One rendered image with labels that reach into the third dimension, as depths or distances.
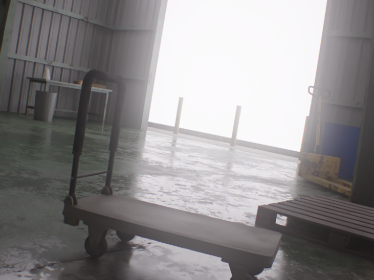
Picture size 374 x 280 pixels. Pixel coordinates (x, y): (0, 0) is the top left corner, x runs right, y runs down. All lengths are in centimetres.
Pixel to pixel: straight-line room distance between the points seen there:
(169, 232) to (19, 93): 854
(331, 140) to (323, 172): 136
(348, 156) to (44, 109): 554
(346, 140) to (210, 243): 560
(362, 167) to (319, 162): 131
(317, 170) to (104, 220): 426
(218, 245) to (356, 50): 663
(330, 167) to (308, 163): 33
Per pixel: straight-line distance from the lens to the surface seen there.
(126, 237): 208
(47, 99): 858
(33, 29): 1005
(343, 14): 819
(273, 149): 975
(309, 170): 565
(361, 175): 449
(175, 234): 163
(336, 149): 705
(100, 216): 175
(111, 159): 207
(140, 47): 1065
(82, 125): 178
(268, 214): 281
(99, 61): 1116
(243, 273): 163
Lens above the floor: 66
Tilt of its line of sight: 5 degrees down
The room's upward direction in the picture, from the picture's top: 9 degrees clockwise
